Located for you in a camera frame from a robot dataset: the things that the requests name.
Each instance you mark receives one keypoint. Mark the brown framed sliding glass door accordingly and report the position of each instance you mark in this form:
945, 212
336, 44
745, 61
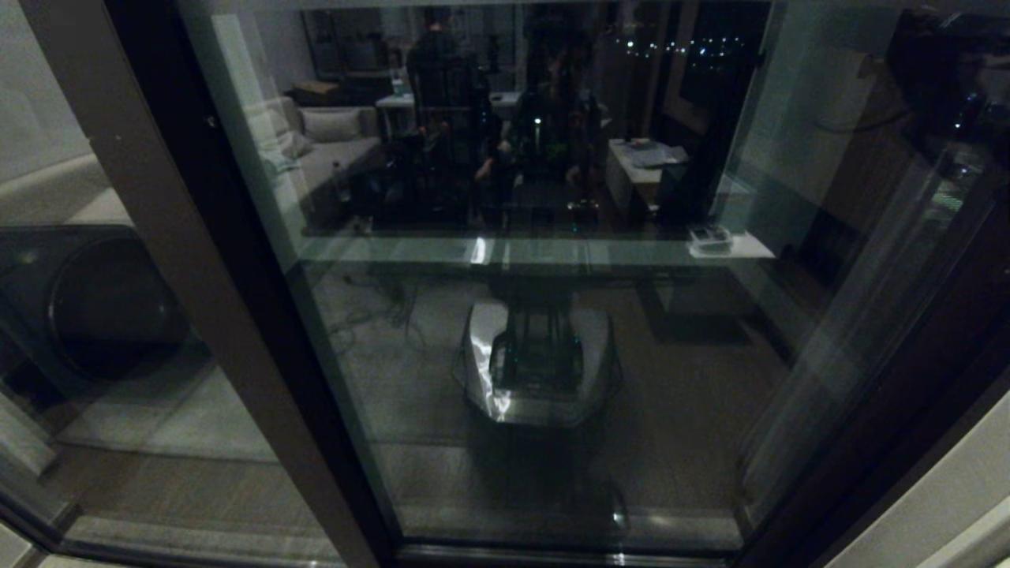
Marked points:
671, 379

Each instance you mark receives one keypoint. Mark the long stone balcony sill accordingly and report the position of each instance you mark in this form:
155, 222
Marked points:
442, 233

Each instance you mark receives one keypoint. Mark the brown framed fixed glass door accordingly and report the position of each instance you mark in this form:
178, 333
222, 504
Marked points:
181, 237

